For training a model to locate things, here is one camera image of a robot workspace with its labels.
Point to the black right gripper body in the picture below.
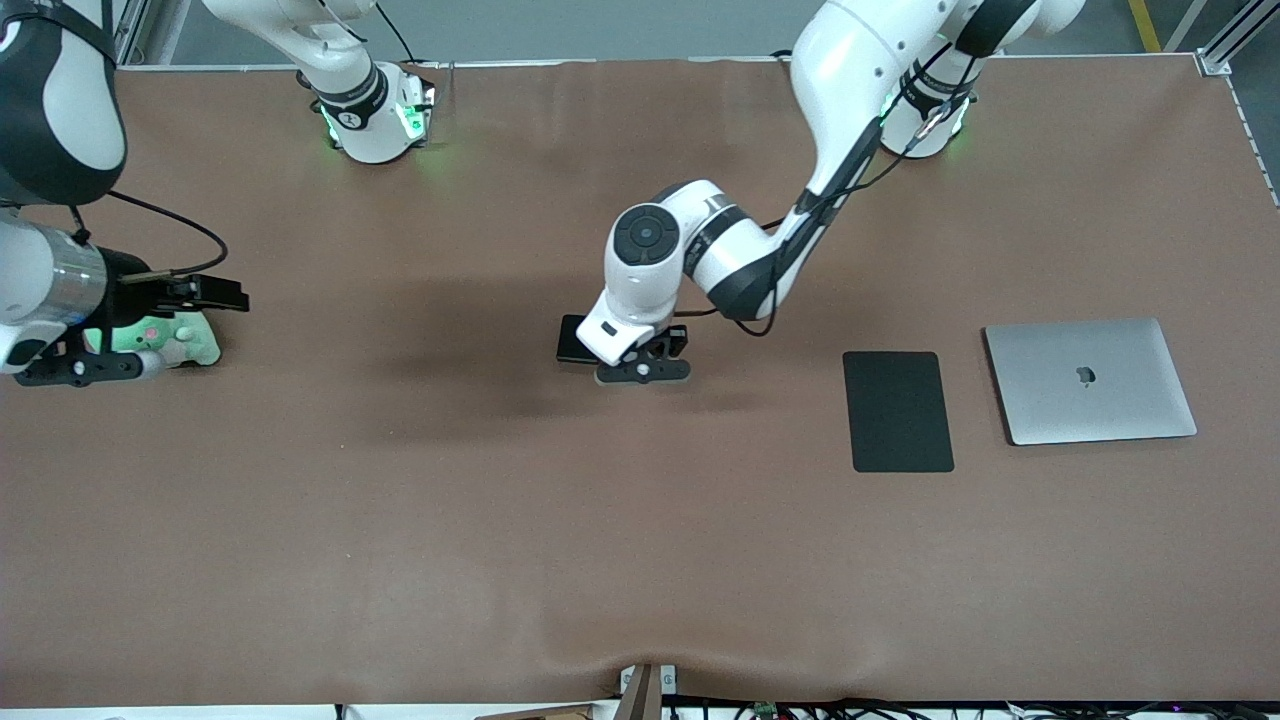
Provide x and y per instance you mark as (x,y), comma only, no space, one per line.
(128,290)

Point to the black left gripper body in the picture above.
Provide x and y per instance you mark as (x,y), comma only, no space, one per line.
(672,341)

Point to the black phone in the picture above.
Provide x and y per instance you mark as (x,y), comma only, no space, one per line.
(568,335)

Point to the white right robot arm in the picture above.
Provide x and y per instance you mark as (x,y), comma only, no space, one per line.
(365,110)

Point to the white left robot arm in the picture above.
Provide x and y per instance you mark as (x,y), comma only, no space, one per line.
(650,290)

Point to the black mouse pad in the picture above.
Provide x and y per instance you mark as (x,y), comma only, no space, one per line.
(898,410)

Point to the green plush dinosaur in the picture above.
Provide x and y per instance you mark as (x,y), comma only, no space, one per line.
(195,345)

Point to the brown table mat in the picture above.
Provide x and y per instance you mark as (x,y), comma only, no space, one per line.
(640,500)

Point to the small green circuit board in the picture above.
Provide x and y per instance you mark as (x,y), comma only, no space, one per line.
(766,711)

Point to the silver laptop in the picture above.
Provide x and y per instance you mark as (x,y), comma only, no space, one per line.
(1090,390)

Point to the aluminium frame post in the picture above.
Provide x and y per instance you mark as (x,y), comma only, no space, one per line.
(135,30)
(1215,60)

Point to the brown and grey bracket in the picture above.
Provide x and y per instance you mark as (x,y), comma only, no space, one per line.
(640,695)

